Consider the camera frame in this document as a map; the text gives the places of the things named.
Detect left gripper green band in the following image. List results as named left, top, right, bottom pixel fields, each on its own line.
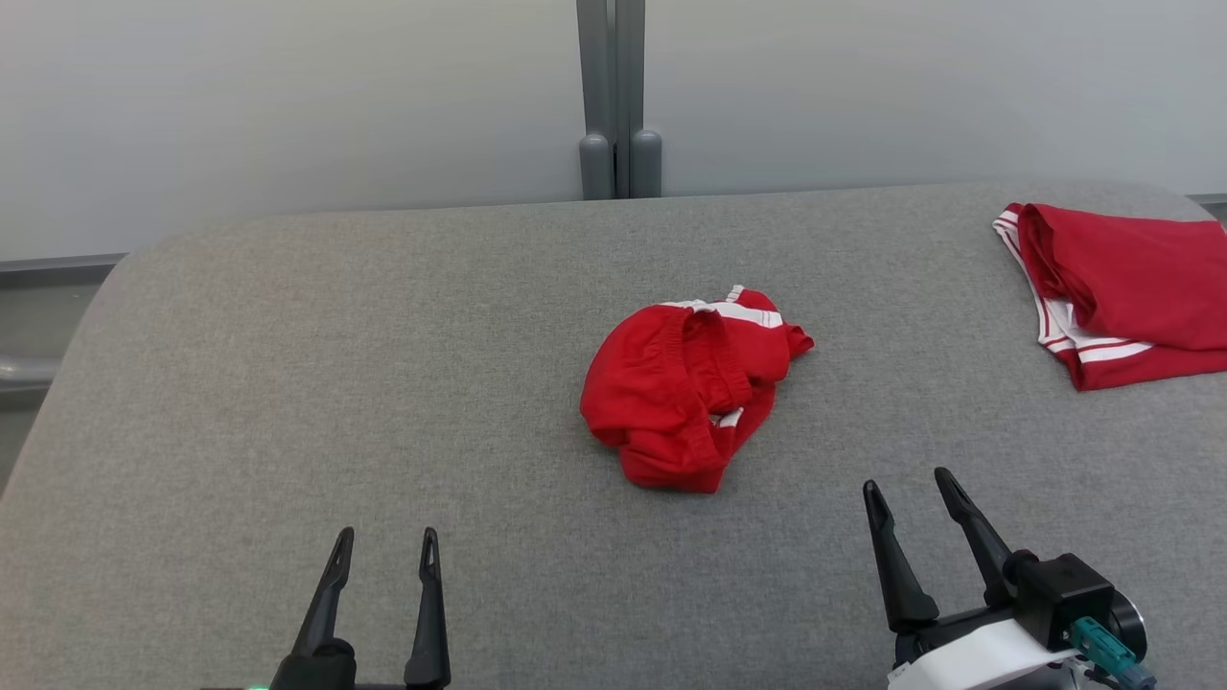
left=290, top=526, right=451, bottom=690

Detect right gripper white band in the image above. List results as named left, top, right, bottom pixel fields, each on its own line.
left=863, top=468, right=1079, bottom=690

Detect red shorts with white stripes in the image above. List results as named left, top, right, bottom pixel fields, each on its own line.
left=580, top=285, right=814, bottom=495

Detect red white basketball jersey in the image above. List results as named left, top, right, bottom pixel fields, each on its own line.
left=994, top=202, right=1227, bottom=392

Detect teal cable connector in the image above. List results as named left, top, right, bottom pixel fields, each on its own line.
left=1069, top=616, right=1158, bottom=690

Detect grey cylindrical post cap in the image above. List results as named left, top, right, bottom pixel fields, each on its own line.
left=630, top=129, right=664, bottom=198
left=579, top=132, right=614, bottom=200

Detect grey partition post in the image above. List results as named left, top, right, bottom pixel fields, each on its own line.
left=575, top=0, right=645, bottom=200

